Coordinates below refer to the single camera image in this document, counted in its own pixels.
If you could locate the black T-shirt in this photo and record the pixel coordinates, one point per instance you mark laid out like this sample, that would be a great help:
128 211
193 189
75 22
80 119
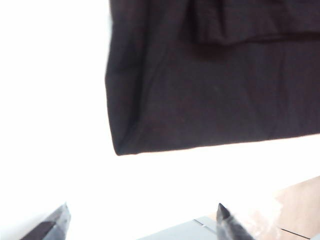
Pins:
205 95

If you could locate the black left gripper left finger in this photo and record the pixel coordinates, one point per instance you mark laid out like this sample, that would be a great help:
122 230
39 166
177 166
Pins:
53 225

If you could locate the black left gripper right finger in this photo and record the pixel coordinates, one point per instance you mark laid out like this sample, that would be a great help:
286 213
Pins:
228 226

